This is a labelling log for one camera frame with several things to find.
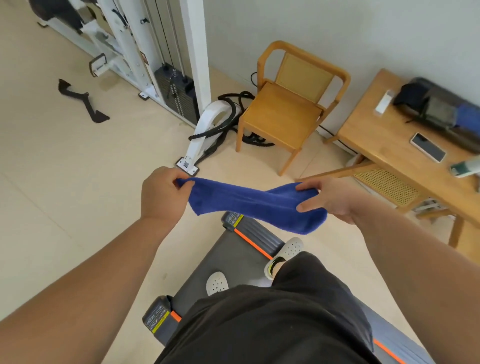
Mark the dark brown slatted tray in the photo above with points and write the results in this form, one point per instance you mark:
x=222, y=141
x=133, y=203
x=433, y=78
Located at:
x=438, y=84

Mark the smartphone with white case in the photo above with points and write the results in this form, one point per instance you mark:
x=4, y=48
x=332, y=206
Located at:
x=428, y=147

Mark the person's left white clog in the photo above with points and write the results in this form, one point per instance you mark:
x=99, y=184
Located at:
x=217, y=284

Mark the folded black cloth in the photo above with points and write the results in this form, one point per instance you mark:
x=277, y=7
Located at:
x=410, y=95

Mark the black treadmill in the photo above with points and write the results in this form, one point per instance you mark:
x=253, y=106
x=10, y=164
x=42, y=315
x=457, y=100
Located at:
x=232, y=258

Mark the person's white clog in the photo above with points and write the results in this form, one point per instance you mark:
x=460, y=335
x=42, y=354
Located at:
x=217, y=284
x=290, y=249

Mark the wooden rattan chair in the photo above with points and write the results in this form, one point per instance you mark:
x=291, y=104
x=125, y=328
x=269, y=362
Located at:
x=281, y=116

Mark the blue cleaning cloth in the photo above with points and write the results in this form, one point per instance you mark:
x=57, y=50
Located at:
x=255, y=204

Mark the folded blue cloth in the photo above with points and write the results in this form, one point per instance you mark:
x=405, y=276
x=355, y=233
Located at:
x=468, y=120

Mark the person's right forearm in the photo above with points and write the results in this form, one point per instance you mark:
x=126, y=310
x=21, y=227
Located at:
x=420, y=285

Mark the wooden table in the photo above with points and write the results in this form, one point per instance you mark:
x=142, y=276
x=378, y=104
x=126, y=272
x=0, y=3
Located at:
x=386, y=150

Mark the white remote control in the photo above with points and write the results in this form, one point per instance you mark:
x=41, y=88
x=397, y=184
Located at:
x=384, y=102

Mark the person's left forearm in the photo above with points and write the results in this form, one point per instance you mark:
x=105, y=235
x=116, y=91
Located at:
x=82, y=300

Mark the black weight stack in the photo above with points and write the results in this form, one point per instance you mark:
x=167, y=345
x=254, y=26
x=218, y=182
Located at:
x=176, y=92

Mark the white spray bottle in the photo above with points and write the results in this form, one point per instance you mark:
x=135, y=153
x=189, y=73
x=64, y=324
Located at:
x=467, y=167

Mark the person's right hand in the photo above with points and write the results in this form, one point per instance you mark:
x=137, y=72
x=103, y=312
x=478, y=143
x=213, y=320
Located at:
x=337, y=200

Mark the person's right white clog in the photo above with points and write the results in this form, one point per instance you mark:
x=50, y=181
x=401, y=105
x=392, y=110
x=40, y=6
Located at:
x=290, y=249

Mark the person's black shorts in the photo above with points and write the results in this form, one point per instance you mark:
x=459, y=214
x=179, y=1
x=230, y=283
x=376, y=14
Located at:
x=281, y=322

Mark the person's left hand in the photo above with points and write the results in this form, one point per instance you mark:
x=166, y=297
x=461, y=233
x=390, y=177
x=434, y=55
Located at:
x=163, y=195

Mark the folded grey cloth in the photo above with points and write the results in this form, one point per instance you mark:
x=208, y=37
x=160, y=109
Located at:
x=440, y=112

